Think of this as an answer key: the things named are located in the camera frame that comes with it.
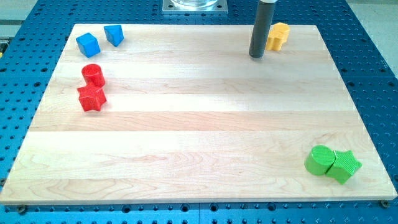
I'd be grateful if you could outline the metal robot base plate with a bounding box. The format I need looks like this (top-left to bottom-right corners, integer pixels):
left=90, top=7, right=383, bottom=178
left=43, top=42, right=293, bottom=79
left=162, top=0, right=228, bottom=14

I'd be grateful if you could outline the blue cube block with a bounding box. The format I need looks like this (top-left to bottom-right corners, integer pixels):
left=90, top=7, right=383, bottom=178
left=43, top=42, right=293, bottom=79
left=76, top=33, right=101, bottom=58

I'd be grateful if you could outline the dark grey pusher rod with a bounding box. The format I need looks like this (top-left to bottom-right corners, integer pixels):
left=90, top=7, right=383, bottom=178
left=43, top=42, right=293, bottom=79
left=249, top=0, right=277, bottom=58

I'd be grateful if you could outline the blue triangular block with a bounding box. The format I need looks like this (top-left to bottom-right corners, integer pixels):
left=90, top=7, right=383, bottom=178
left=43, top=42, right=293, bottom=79
left=104, top=25, right=124, bottom=47

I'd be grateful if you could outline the yellow block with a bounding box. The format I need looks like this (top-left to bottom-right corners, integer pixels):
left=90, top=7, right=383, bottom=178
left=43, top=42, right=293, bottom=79
left=266, top=22, right=290, bottom=51

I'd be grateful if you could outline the green cylinder block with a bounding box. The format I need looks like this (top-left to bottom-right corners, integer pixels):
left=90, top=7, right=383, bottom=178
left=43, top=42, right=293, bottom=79
left=304, top=145, right=336, bottom=175

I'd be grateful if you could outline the blue perforated table plate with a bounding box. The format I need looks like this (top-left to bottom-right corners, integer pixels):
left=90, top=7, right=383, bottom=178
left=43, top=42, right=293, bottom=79
left=1, top=1, right=397, bottom=223

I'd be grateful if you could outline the red cylinder block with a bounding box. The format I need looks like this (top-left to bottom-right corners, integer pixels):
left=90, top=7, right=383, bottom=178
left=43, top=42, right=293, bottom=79
left=81, top=63, right=106, bottom=87

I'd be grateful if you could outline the red star block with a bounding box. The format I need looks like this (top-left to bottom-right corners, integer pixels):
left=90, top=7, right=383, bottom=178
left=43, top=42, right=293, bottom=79
left=77, top=83, right=107, bottom=112

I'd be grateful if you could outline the wooden board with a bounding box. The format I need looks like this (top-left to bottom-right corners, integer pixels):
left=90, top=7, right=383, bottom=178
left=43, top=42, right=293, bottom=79
left=1, top=24, right=397, bottom=205

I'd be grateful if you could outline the green star block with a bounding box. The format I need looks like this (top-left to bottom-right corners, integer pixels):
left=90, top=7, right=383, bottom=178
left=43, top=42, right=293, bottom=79
left=326, top=151, right=362, bottom=185

